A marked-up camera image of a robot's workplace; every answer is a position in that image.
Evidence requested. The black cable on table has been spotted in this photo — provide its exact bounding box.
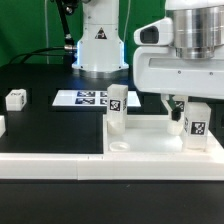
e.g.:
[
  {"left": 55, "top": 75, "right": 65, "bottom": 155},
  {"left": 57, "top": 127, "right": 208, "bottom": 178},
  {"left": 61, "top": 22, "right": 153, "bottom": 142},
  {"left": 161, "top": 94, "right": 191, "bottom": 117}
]
[{"left": 7, "top": 46, "right": 78, "bottom": 65}]

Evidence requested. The white square table top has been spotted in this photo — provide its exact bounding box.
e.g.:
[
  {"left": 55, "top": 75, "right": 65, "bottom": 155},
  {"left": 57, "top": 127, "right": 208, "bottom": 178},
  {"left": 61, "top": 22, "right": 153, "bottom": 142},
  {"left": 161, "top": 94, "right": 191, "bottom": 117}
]
[{"left": 103, "top": 115, "right": 224, "bottom": 158}]

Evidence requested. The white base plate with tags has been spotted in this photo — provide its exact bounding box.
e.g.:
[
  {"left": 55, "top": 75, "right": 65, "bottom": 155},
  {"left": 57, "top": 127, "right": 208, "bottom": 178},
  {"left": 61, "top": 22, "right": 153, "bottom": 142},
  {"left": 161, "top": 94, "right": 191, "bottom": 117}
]
[{"left": 52, "top": 89, "right": 142, "bottom": 108}]

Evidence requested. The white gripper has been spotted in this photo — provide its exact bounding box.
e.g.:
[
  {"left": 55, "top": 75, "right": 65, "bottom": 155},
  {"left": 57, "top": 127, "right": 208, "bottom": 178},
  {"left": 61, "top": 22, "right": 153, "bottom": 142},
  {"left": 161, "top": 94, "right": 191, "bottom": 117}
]
[{"left": 133, "top": 46, "right": 224, "bottom": 121}]

